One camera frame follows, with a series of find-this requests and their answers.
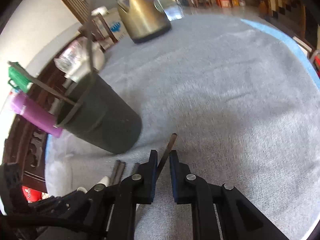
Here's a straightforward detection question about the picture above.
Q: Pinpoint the purple bottle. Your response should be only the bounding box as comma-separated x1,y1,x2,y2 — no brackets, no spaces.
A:
9,91,63,138

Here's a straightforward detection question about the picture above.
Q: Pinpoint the grey tablecloth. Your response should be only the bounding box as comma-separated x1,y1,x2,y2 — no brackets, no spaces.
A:
45,14,320,240

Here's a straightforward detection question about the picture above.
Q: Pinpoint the red packet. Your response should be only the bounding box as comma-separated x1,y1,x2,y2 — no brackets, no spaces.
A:
22,185,48,203

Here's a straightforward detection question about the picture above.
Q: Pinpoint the dark carved wooden chair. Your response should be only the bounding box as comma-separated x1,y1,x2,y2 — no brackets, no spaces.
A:
4,40,83,195

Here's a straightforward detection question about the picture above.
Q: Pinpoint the gold electric kettle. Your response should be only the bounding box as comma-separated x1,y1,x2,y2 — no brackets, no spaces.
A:
117,0,172,44

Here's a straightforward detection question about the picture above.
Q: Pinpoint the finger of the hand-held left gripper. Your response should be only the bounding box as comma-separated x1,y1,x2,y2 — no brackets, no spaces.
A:
27,189,91,221

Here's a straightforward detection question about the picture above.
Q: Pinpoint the white pot in plastic wrap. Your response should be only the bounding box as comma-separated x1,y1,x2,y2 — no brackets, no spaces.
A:
53,36,106,83

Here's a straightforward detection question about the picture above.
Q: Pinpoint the dark grey utensil holder cup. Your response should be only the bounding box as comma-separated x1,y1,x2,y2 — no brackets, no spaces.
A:
54,72,143,155

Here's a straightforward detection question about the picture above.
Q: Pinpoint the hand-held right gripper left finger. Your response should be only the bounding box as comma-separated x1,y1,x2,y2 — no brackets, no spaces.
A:
84,149,158,240

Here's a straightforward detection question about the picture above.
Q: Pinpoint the green plastic container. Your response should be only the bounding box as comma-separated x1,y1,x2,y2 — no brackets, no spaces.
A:
7,61,33,93

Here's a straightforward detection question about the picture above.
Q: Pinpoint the white and blue cardboard box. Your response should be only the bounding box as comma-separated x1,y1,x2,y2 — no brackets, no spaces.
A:
91,6,128,43

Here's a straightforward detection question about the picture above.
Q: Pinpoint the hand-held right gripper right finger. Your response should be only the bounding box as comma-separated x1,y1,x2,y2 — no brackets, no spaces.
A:
169,150,290,240

